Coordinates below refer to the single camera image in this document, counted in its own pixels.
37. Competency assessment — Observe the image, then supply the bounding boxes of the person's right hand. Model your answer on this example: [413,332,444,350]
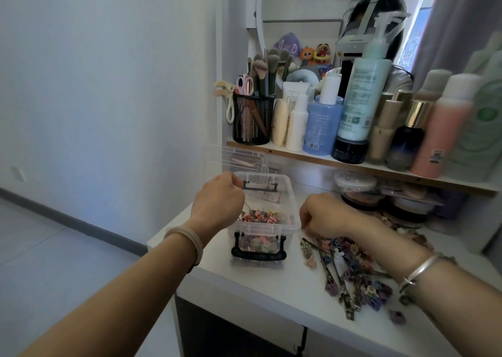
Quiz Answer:
[300,193,371,239]

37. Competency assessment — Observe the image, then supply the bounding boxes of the person's left hand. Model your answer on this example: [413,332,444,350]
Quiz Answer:
[188,171,246,234]

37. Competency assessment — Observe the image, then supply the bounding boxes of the person's left forearm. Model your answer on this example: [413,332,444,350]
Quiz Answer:
[20,220,221,357]

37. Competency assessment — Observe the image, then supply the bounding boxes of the person's right forearm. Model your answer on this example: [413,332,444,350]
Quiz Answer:
[353,221,502,357]

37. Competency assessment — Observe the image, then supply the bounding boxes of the clear lidded box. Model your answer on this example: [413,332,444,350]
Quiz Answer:
[221,145,272,174]

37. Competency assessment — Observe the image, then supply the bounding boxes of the pile of small clips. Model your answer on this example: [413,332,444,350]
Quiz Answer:
[237,209,284,252]

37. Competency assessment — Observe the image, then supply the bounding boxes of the black round compact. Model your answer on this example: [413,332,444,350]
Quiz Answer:
[340,190,387,213]

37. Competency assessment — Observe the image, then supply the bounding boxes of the clear lid powder compact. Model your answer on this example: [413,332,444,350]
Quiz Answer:
[334,171,379,197]

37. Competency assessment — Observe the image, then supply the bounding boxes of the heap of flower hair clips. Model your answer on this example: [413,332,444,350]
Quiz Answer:
[300,227,434,325]

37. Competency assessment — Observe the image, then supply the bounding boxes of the wooden shelf board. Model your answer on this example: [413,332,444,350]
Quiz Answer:
[226,140,499,196]

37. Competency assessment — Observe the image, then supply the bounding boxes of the black mesh holder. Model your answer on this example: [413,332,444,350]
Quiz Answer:
[232,93,277,146]

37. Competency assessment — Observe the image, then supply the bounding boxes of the beige wrist band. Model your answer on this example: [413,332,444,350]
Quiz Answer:
[163,226,204,268]

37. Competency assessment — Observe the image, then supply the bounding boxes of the cream squeeze bottle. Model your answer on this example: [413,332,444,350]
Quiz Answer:
[271,98,290,147]

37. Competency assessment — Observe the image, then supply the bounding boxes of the black jar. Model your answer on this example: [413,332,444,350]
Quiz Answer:
[331,135,369,165]

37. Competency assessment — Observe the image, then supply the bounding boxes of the small white bottle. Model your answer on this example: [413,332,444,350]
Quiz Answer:
[286,94,310,153]

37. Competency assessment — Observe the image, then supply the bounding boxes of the beige eyelash curler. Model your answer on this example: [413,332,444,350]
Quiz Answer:
[213,80,236,124]

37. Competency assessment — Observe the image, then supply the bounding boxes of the blue bottle white cap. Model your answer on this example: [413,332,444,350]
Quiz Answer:
[302,72,344,157]

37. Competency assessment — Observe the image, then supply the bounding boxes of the round powder jar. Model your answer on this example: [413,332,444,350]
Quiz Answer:
[381,195,437,225]

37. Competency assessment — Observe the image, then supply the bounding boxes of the pink scissors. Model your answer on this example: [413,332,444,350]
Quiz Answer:
[235,74,255,96]

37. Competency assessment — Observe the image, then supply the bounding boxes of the white cosmetic tube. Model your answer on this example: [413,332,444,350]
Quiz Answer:
[283,81,311,108]

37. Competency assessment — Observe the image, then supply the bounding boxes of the beige bottle gold cap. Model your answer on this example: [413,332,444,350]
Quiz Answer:
[366,90,413,165]

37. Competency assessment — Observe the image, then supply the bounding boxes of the bunch of makeup brushes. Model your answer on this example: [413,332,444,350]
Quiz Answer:
[247,49,293,97]

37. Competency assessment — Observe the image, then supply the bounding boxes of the dark blue bottle gold cap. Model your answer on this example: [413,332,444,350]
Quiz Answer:
[385,100,433,171]

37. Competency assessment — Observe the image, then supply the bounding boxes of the silver bangle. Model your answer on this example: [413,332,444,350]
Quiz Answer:
[399,252,456,297]

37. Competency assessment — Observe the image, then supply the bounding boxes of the blue grey round cushion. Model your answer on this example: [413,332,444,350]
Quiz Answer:
[291,69,321,86]

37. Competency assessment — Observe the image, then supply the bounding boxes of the tall teal pump bottle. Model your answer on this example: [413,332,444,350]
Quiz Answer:
[336,11,411,142]

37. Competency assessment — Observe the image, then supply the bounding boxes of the purple container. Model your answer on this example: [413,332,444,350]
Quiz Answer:
[435,190,468,222]

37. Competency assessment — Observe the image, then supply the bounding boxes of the purple plush toy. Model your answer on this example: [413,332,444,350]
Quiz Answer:
[273,32,301,55]

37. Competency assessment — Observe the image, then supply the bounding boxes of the orange toy figure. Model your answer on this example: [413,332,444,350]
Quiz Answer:
[300,43,333,66]

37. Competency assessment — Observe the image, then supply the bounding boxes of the pink spray can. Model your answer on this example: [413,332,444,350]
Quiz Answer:
[410,73,482,179]

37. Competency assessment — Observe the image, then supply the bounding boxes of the beige spray can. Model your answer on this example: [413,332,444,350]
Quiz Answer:
[414,69,454,103]

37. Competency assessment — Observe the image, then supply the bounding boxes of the green white bottle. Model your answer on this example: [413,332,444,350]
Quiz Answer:
[445,31,502,183]

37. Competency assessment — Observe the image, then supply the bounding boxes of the grey curtain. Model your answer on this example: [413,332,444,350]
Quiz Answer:
[411,0,502,85]

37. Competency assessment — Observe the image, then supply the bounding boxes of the clear storage box black handles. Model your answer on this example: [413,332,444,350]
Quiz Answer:
[230,172,302,269]

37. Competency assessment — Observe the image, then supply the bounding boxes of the black cable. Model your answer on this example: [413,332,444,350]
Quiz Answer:
[295,325,309,357]

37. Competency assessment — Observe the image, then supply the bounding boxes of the white desk hutch frame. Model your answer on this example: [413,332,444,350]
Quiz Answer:
[215,0,269,143]

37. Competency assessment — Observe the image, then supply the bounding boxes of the wall mirror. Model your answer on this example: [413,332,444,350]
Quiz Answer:
[256,0,434,95]

